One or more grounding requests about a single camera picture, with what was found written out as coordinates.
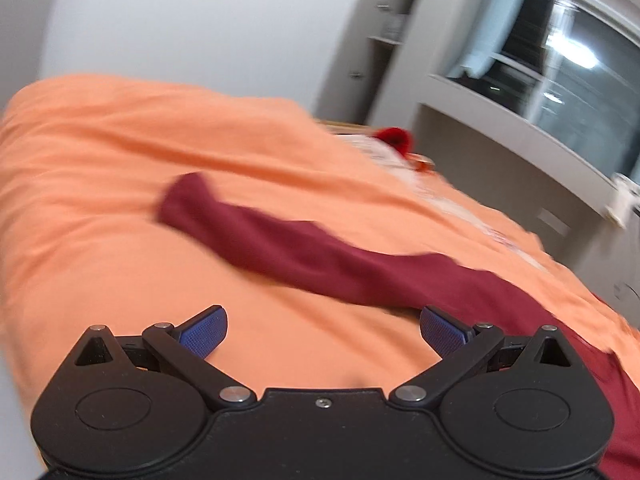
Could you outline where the grey tall cabinet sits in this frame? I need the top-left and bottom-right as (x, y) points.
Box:
(310, 0), (436, 128)

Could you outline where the maroon sweatshirt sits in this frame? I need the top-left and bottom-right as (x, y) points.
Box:
(156, 172), (640, 480)

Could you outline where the white cloth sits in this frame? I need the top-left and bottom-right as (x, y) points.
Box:
(604, 172), (640, 228)

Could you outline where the white wall socket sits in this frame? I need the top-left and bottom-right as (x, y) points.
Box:
(537, 208), (572, 234)

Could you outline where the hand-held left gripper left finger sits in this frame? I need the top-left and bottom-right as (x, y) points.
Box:
(74, 304), (257, 411)

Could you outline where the red plush toy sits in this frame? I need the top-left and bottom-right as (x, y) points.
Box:
(374, 127), (415, 153)

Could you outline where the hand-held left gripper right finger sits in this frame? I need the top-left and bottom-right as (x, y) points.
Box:
(388, 304), (577, 409)

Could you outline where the light blue curtain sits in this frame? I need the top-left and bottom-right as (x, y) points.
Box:
(447, 0), (538, 81)

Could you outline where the window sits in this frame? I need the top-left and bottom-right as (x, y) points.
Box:
(465, 0), (640, 181)

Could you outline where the grey window sill desk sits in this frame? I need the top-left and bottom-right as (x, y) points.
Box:
(410, 74), (640, 306)

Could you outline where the white printed pillow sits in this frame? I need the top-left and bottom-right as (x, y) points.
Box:
(340, 132), (556, 271)

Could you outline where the orange blanket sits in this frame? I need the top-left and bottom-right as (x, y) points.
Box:
(0, 74), (640, 480)

